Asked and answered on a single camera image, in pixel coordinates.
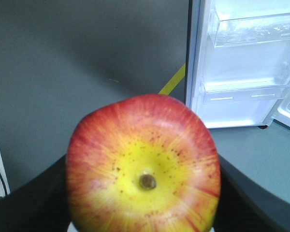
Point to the clear door bin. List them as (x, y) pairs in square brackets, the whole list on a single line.
[(244, 91), (248, 30)]

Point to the middle clear door bin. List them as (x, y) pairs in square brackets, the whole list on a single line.
[(248, 30)]

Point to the lower clear door bin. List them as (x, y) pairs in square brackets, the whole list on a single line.
[(244, 91)]

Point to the yellow floor tape line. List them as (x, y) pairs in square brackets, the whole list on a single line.
[(174, 81)]

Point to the red yellow apple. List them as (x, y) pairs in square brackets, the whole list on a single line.
[(145, 164)]

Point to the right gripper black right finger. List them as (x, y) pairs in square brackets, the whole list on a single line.
[(245, 206)]

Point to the white fridge door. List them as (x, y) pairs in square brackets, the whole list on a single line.
[(205, 63)]

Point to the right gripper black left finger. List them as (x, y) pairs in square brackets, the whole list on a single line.
[(38, 206)]

